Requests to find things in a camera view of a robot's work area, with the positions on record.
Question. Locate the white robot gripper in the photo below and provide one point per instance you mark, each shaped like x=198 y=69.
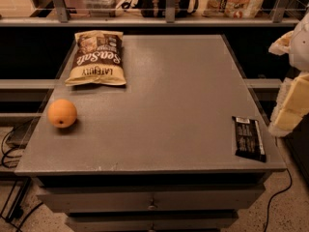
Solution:
x=300 y=47

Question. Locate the black rxbar chocolate bar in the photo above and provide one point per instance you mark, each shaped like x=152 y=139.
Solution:
x=248 y=139

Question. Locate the colourful snack bag on shelf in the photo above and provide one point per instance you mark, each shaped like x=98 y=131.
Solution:
x=232 y=8

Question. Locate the brown sea salt chip bag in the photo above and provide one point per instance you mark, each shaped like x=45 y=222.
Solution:
x=98 y=59

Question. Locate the grey drawer cabinet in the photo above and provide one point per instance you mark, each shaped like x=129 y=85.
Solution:
x=167 y=137

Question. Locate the round metal drawer knob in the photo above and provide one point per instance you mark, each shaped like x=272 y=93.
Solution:
x=152 y=206

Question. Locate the orange fruit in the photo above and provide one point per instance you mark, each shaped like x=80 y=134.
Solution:
x=62 y=113

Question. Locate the grey metal shelf rail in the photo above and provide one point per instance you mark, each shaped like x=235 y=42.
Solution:
x=56 y=12

